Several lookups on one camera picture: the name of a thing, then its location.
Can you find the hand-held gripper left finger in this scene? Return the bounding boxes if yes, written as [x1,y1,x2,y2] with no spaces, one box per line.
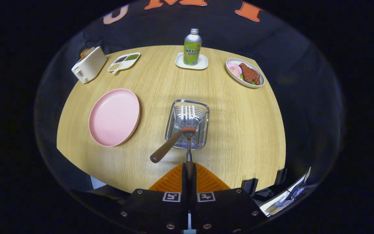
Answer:
[117,162,188,234]

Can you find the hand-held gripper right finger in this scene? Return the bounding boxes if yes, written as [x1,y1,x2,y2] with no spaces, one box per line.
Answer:
[189,162,268,234]

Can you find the wooden handled fork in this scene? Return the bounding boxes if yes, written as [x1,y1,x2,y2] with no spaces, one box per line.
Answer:
[175,105,205,182]

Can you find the pink round plate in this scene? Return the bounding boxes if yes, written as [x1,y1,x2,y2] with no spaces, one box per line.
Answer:
[88,88,141,147]

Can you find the green vegetable pieces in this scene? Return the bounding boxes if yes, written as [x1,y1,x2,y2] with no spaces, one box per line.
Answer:
[241,74,257,86]

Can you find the white oval food bowl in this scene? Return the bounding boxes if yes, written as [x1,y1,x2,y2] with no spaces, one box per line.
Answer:
[225,58,265,88]

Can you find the fried meat piece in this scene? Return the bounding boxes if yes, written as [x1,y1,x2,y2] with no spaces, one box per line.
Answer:
[239,63,261,85]

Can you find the pink ham slices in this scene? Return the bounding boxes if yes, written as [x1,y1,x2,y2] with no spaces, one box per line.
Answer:
[227,62,243,78]

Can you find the white square coaster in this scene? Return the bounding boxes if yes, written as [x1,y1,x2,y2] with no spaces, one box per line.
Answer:
[175,52,209,70]

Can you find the white divided dish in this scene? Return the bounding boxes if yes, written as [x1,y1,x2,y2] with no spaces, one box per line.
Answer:
[107,52,141,75]

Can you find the white toaster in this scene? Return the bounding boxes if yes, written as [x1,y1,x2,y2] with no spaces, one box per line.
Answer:
[71,46,107,84]

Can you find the green soda bottle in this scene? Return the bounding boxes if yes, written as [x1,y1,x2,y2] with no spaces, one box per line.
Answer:
[183,28,202,66]

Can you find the brown toast slice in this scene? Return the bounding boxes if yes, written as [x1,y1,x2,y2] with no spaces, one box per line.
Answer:
[80,46,95,59]

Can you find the black backdrop cloth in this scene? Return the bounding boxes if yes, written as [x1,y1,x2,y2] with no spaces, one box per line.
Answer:
[34,0,346,195]

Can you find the metal wire basket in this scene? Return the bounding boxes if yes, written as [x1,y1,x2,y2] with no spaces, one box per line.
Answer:
[165,99,210,150]

